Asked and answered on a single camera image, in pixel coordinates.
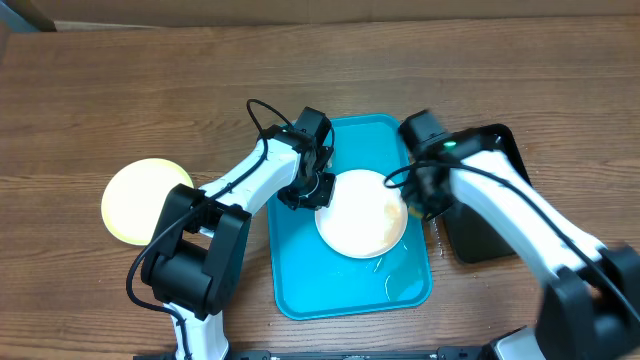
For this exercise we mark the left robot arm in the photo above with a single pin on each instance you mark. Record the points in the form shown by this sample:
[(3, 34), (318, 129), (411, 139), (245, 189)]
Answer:
[(191, 267)]

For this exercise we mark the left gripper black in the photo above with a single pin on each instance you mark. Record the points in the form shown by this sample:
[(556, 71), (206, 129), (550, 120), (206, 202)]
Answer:
[(322, 198)]

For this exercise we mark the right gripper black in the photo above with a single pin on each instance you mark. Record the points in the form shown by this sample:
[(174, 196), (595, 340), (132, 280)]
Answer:
[(417, 195)]

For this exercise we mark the black water tray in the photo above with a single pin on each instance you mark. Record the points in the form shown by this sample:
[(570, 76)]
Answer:
[(471, 238)]

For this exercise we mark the yellow-green plate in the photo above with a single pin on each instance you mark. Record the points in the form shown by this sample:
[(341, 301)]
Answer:
[(134, 197)]

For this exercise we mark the green yellow sponge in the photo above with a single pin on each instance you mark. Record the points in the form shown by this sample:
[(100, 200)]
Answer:
[(415, 212)]

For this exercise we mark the brown cardboard backdrop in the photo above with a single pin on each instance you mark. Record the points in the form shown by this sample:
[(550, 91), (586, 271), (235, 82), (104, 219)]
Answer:
[(191, 13)]

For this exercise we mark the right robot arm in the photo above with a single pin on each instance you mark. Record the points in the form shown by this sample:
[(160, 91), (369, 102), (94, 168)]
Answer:
[(590, 306)]

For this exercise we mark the white plate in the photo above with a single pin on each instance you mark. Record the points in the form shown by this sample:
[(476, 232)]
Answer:
[(365, 218)]

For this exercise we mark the grey metal leg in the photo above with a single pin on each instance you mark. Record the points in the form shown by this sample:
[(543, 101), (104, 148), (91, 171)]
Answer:
[(23, 16)]

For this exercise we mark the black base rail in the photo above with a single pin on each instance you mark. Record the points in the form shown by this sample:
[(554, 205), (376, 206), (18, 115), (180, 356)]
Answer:
[(350, 354)]

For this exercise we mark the blue plastic tray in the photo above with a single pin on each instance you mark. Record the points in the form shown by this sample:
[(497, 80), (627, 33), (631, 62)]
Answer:
[(311, 280)]

